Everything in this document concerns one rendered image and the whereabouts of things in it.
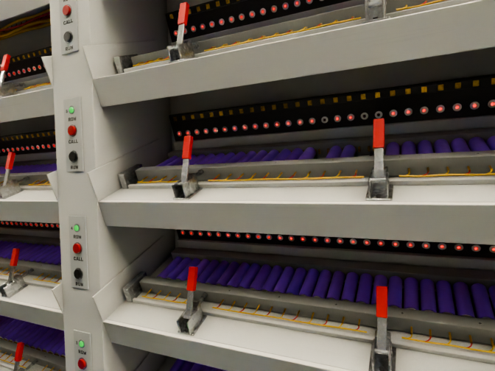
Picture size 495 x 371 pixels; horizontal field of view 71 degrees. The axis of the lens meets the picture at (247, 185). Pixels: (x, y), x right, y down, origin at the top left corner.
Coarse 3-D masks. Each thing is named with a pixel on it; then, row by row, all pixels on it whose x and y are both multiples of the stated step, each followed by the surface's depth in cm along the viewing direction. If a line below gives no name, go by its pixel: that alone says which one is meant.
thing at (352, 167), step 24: (144, 168) 61; (168, 168) 58; (192, 168) 55; (216, 168) 53; (240, 168) 52; (264, 168) 50; (288, 168) 49; (312, 168) 47; (336, 168) 46; (360, 168) 45; (408, 168) 42; (432, 168) 41; (456, 168) 40; (480, 168) 39
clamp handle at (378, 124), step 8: (376, 120) 40; (384, 120) 40; (376, 128) 40; (384, 128) 40; (376, 136) 40; (384, 136) 39; (376, 144) 40; (384, 144) 39; (376, 152) 40; (376, 160) 39; (376, 168) 39; (376, 176) 39
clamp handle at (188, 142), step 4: (184, 136) 52; (188, 136) 51; (184, 140) 51; (188, 140) 51; (192, 140) 52; (184, 144) 51; (188, 144) 51; (184, 148) 51; (188, 148) 51; (184, 152) 51; (188, 152) 51; (184, 156) 51; (188, 156) 51; (184, 160) 51; (188, 160) 51; (184, 164) 51; (188, 164) 51; (184, 168) 51; (188, 168) 51; (184, 172) 50; (188, 172) 51; (184, 176) 50; (184, 180) 50
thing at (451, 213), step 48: (192, 144) 67; (240, 144) 63; (96, 192) 56; (144, 192) 56; (240, 192) 48; (288, 192) 45; (336, 192) 42; (432, 192) 38; (480, 192) 36; (432, 240) 37; (480, 240) 35
